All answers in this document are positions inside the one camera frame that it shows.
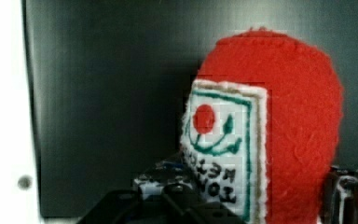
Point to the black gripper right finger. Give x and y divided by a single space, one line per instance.
340 198

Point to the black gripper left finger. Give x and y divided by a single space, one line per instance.
164 194

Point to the red felt ketchup bottle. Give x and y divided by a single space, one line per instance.
261 127

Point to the silver toaster oven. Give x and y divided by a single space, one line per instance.
109 81

